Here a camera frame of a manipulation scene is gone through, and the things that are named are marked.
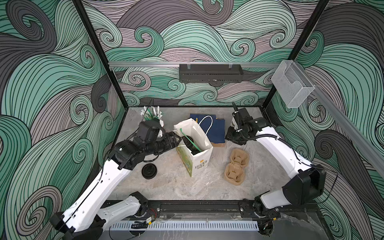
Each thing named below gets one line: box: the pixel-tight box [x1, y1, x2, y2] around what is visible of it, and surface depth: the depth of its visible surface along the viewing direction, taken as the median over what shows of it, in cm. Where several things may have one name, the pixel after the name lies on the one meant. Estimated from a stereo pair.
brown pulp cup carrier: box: [224, 148, 249, 186], surface depth 85 cm
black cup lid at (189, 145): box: [181, 135, 200, 155], surface depth 82 cm
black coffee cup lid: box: [141, 163, 158, 180], surface depth 85 cm
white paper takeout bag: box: [173, 118, 214, 178], surface depth 80 cm
